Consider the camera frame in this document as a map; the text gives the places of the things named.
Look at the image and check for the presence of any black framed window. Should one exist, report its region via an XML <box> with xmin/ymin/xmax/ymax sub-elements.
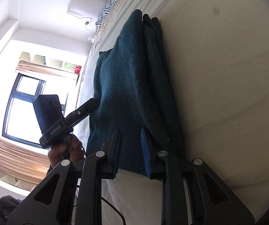
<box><xmin>2</xmin><ymin>73</ymin><xmax>68</xmax><ymax>149</ymax></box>

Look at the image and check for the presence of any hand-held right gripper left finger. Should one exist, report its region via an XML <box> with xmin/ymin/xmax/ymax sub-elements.
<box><xmin>7</xmin><ymin>128</ymin><xmax>123</xmax><ymax>225</ymax></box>

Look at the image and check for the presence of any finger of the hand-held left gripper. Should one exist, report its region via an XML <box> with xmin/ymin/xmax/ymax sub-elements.
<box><xmin>64</xmin><ymin>98</ymin><xmax>100</xmax><ymax>129</ymax></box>

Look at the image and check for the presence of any dark bag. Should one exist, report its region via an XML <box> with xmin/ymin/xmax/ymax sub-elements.
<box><xmin>0</xmin><ymin>195</ymin><xmax>23</xmax><ymax>225</ymax></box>

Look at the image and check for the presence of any white wall shelf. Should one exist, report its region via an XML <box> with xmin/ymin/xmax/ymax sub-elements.
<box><xmin>18</xmin><ymin>51</ymin><xmax>82</xmax><ymax>75</ymax></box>

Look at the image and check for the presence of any brown curtain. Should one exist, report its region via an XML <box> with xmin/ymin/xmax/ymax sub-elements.
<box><xmin>0</xmin><ymin>136</ymin><xmax>51</xmax><ymax>185</ymax></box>
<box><xmin>15</xmin><ymin>60</ymin><xmax>80</xmax><ymax>82</ymax></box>

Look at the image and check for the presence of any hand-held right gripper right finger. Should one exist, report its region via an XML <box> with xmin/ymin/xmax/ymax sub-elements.
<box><xmin>140</xmin><ymin>127</ymin><xmax>255</xmax><ymax>225</ymax></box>

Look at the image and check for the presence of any zebra print pillow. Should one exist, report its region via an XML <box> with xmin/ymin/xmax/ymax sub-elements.
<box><xmin>98</xmin><ymin>0</ymin><xmax>125</xmax><ymax>25</ymax></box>

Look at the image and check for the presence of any bed with beige sheet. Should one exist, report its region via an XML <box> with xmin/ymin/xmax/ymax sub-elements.
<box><xmin>71</xmin><ymin>0</ymin><xmax>269</xmax><ymax>225</ymax></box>

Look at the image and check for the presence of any white pillow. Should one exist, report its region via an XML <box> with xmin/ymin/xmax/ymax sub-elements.
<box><xmin>67</xmin><ymin>0</ymin><xmax>112</xmax><ymax>20</ymax></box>

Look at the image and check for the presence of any black cable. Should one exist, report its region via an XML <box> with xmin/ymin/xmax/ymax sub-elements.
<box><xmin>77</xmin><ymin>145</ymin><xmax>126</xmax><ymax>225</ymax></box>

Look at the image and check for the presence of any white charger with cable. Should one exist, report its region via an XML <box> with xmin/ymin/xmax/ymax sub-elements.
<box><xmin>84</xmin><ymin>17</ymin><xmax>98</xmax><ymax>31</ymax></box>

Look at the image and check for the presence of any dark teal knit sweater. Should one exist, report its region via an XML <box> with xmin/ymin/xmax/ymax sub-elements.
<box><xmin>86</xmin><ymin>9</ymin><xmax>187</xmax><ymax>181</ymax></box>

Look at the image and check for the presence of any person's left hand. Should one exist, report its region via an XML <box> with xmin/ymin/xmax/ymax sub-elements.
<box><xmin>48</xmin><ymin>135</ymin><xmax>86</xmax><ymax>169</ymax></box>

